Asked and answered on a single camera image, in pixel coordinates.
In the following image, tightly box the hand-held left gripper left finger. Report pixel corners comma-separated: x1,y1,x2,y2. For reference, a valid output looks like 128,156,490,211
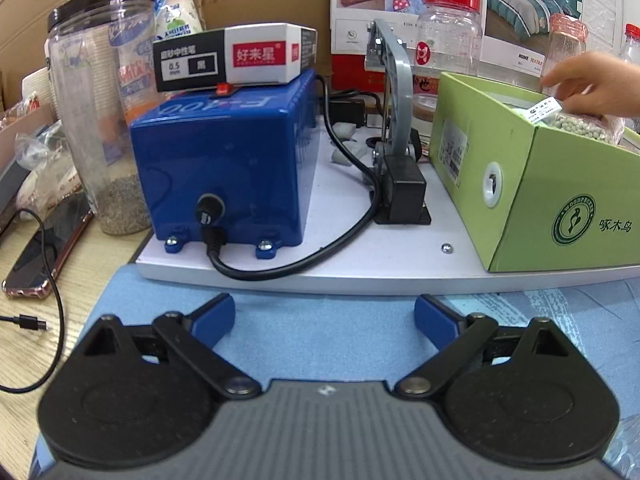
80,292,262,402

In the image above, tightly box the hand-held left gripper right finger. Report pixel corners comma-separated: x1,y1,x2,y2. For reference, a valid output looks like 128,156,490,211
395,294,569,403

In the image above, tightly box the green cardboard box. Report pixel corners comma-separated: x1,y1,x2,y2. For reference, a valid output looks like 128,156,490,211
429,71,640,274

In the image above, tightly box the clear packet of green beads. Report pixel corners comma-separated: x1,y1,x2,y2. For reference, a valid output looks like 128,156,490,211
525,96,626,147

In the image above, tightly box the person's right hand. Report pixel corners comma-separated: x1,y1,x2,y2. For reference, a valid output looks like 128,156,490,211
541,50,640,117

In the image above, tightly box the white base board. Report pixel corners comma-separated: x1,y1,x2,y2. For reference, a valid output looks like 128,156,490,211
135,125,640,294

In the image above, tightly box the blue printed mat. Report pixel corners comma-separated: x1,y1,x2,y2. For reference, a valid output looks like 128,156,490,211
30,260,640,480

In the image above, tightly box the black plastic block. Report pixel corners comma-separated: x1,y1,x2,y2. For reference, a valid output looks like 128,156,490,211
374,152,432,226

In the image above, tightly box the blue machine housing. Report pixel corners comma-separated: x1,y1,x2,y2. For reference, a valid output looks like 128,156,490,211
130,67,319,261

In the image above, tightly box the smartphone in clear case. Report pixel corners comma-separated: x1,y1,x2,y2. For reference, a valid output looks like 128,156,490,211
1,192,96,301

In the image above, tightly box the white plastic piece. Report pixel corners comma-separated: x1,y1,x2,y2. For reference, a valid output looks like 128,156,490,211
330,121,373,167

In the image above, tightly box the black power adapter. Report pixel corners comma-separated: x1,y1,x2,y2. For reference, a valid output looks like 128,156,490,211
327,99,369,129

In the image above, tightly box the clear plastic bag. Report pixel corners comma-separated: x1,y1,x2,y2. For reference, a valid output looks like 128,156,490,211
0,95,77,211

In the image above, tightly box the clear jar with black lid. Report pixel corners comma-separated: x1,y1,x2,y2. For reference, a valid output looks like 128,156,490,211
46,0,157,236

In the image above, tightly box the black and white pen box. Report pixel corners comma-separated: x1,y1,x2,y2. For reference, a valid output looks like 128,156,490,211
152,22,317,94

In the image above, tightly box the clear jar with red lid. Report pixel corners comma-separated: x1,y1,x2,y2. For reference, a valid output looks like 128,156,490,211
414,0,485,126

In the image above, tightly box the stack of paper cups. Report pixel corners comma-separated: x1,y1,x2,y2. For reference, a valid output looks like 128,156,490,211
20,67,55,126

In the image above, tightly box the clear bottle pink cap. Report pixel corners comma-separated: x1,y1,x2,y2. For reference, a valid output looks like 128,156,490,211
547,14,590,92

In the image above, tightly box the orange blue wipes packet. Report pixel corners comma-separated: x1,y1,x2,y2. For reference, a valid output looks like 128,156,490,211
125,0,207,44

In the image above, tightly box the bedding picture package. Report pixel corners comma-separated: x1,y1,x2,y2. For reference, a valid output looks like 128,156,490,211
482,0,586,78

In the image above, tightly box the black power cable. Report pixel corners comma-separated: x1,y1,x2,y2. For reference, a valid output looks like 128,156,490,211
197,77,389,280

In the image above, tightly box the black usb cable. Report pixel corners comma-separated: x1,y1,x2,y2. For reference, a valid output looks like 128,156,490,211
0,208,67,395

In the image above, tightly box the blue bedding wall poster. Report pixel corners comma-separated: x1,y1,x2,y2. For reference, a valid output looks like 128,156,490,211
330,0,493,97

